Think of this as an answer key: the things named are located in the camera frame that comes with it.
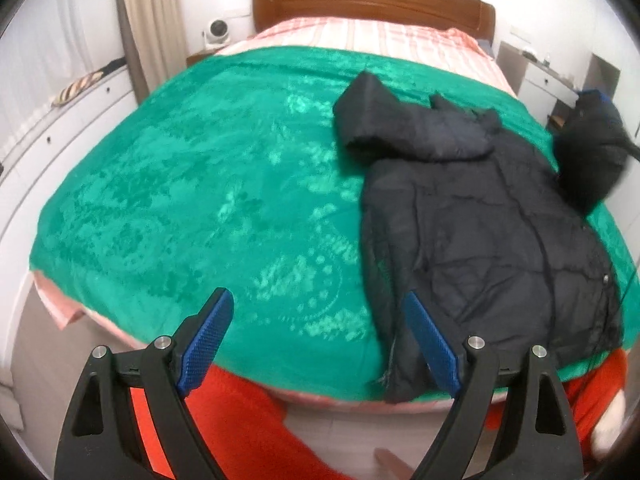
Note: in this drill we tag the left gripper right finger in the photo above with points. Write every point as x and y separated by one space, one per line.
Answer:
537 437

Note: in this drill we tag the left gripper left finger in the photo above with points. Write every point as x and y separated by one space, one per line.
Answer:
101 436

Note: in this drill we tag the black puffer jacket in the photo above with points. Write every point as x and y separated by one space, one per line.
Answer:
464 232

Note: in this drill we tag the red orange sweater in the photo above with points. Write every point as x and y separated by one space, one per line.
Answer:
254 435

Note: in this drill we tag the white drawer cabinet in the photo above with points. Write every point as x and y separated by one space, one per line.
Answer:
59 128

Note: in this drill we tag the green floral bedspread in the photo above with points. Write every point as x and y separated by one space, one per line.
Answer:
232 175

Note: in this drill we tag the black coat on chair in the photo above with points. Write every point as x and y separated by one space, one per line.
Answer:
591 160

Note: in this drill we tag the blue garment on chair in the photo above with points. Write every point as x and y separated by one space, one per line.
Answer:
595 106

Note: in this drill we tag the striped cushion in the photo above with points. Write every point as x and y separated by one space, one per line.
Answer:
73 90

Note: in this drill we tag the white desk with drawer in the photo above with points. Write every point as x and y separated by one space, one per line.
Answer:
540 89

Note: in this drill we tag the wooden nightstand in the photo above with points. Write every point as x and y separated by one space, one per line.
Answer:
200 56

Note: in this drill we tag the white sheer curtain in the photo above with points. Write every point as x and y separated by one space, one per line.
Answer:
47 45

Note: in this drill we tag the beige curtain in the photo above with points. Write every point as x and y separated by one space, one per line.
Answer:
154 42

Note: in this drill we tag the wooden headboard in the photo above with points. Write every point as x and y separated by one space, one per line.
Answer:
474 17

